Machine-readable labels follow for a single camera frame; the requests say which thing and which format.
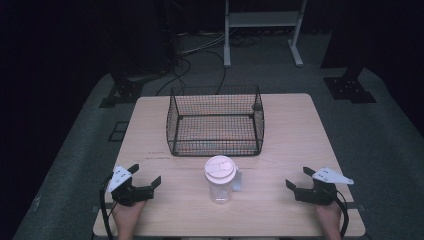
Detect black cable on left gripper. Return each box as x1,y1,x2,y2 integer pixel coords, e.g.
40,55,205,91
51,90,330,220
99,173,118,240

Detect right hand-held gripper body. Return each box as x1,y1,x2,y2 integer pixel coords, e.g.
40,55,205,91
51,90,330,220
294,166,355,206

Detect black stand base plate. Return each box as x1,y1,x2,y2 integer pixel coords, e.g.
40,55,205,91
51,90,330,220
98,71,145,109
322,66,378,105

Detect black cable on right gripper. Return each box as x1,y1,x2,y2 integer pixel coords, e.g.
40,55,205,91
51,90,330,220
334,188,350,239

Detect black floor cable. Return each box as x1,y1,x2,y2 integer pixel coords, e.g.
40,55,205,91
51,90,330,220
155,49,228,98

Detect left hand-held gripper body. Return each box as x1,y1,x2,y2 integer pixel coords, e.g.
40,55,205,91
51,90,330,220
106,165,155,207

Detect person's right hand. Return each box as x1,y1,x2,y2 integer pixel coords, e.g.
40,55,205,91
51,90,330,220
315,200,343,240

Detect light wooden table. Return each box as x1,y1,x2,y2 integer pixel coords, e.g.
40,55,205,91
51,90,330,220
92,92,367,238

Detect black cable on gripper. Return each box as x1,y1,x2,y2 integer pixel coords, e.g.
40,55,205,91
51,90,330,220
99,173,118,240
334,188,350,239

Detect person's left hand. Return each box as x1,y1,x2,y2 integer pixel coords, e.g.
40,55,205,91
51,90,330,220
111,198,148,240

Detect white metal stand frame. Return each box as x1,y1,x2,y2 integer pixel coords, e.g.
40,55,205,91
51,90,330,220
223,0,308,69

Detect black wire mesh basket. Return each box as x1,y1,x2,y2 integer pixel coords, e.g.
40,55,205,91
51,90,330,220
165,84,266,158

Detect clear plastic cup white lid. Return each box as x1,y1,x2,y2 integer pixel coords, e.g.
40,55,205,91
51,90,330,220
204,154,243,205

